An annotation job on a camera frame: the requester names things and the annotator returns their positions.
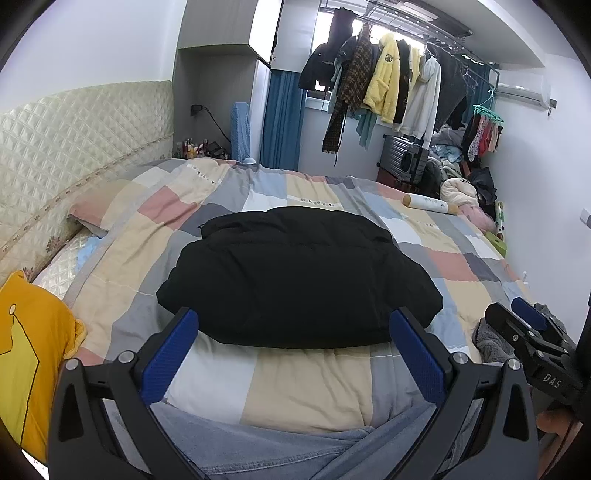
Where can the light teal hanging garment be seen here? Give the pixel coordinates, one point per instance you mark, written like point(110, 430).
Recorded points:
point(367, 131)

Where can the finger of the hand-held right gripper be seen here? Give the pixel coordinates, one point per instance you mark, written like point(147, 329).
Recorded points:
point(512, 330)
point(528, 311)

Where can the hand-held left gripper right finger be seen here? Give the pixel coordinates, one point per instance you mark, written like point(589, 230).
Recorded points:
point(418, 357)

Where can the silver suitcase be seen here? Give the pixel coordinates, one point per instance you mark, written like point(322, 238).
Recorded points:
point(404, 159)

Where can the yellow pillow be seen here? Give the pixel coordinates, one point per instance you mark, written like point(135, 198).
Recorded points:
point(32, 350)

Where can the teal clip hanger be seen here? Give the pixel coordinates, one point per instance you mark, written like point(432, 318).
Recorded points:
point(487, 110)

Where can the metal ceiling clothes rack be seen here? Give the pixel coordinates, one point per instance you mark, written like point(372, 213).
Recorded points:
point(415, 23)

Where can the brown plaid scarf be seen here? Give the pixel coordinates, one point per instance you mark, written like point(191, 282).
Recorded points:
point(353, 78)

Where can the colourful hanging small garments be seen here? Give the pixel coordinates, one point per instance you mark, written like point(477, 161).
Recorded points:
point(482, 138)

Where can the black puffer jacket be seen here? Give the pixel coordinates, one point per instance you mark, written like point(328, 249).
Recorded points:
point(295, 277)

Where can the black hanging coat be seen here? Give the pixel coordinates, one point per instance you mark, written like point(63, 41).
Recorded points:
point(323, 64)

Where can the person's right hand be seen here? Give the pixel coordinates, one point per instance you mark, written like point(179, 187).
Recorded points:
point(556, 422)

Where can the black hanging garment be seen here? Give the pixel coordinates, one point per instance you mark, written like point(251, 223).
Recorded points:
point(403, 78)

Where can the patchwork pillow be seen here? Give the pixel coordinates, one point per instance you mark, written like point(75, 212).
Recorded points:
point(111, 203)

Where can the white round lamp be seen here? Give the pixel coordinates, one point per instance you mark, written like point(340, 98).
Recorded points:
point(251, 161)

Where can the grey white wardrobe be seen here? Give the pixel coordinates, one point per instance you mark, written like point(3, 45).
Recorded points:
point(212, 60)

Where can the dark grey hanging coat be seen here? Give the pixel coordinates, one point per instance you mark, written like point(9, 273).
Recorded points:
point(452, 87)

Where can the patchwork bed cover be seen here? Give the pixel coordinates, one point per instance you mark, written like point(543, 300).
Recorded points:
point(300, 383)

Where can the person's blue jeans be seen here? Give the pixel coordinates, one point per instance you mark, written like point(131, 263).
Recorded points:
point(286, 454)

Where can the white air conditioner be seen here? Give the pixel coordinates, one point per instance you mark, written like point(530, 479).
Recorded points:
point(524, 90)

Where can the pale floral bed sheet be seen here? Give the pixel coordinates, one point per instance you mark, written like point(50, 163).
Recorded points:
point(74, 258)

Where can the white hoodie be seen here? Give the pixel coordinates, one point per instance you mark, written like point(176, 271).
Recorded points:
point(422, 101)

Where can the cream quilted headboard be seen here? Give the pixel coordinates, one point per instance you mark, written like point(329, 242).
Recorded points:
point(69, 147)

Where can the blue curtain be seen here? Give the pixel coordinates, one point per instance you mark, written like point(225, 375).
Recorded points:
point(281, 120)

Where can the grey fleece garment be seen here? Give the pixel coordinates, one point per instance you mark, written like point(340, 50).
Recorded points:
point(491, 339)

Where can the dark red box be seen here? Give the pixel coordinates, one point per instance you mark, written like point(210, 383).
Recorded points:
point(390, 180)

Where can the group of small bottles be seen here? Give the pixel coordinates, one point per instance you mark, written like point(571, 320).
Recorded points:
point(198, 148)

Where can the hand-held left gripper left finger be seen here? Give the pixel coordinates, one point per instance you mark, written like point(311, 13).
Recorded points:
point(171, 355)

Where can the pile of clothes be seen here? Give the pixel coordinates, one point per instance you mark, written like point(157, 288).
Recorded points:
point(461, 184)

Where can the pale yellow hanging garment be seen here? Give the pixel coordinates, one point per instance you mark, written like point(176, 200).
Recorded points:
point(415, 60)

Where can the yellow fleece jacket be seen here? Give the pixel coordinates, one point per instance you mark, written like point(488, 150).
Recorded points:
point(383, 87)

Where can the white cylindrical pillow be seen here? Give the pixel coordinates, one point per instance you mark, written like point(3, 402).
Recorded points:
point(427, 203)

